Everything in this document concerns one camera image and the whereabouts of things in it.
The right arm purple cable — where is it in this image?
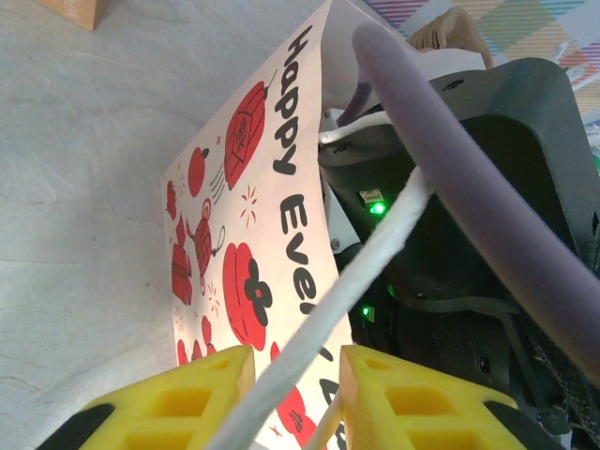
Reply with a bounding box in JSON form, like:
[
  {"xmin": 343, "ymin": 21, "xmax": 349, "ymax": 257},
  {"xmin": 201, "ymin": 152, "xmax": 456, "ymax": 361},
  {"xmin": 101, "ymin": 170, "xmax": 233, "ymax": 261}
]
[{"xmin": 351, "ymin": 21, "xmax": 600, "ymax": 386}]

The cardboard napkin box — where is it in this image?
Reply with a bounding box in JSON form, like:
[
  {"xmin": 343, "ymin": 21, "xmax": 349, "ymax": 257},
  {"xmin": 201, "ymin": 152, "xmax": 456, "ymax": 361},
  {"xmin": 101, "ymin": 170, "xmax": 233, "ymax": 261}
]
[{"xmin": 35, "ymin": 0, "xmax": 112, "ymax": 32}]

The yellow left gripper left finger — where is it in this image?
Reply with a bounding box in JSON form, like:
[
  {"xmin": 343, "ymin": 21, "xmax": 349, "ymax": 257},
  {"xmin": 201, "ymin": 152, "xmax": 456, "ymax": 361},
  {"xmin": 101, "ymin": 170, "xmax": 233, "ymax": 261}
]
[{"xmin": 35, "ymin": 345, "xmax": 257, "ymax": 450}]

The stack of pulp cup carriers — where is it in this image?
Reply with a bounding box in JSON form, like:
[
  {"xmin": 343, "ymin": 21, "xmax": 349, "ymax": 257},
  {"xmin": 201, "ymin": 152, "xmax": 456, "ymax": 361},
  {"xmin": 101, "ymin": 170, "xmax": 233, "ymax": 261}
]
[{"xmin": 406, "ymin": 6, "xmax": 494, "ymax": 68}]

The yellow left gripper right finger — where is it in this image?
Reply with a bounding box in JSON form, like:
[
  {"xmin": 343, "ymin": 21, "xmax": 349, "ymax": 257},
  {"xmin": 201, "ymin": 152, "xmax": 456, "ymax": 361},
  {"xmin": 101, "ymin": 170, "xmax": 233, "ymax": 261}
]
[{"xmin": 339, "ymin": 345, "xmax": 557, "ymax": 450}]

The white red printed paper bag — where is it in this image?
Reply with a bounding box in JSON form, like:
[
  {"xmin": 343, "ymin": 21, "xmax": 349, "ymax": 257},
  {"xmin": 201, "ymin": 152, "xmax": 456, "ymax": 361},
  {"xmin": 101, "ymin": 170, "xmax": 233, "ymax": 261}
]
[{"xmin": 160, "ymin": 0, "xmax": 488, "ymax": 450}]

